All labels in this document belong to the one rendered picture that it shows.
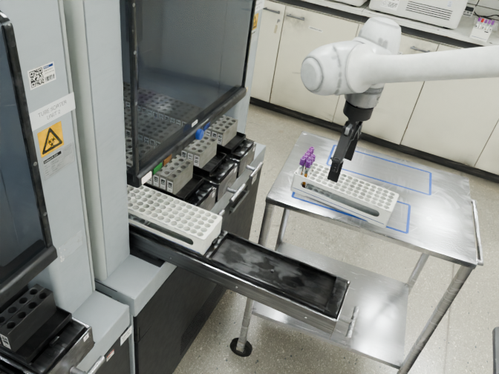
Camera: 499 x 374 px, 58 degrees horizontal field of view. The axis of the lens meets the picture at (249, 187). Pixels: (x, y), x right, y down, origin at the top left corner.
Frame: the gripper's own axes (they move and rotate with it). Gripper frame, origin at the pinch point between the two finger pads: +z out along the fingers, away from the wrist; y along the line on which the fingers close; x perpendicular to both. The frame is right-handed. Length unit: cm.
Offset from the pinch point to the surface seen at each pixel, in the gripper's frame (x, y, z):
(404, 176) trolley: -17.2, 25.7, 11.2
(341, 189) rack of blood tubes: -2.8, -3.0, 5.4
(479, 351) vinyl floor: -74, 47, 93
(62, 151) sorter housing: 37, -64, -23
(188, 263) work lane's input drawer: 22, -44, 15
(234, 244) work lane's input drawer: 15.1, -33.5, 12.8
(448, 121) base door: -29, 195, 58
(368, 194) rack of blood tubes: -10.1, -0.8, 5.0
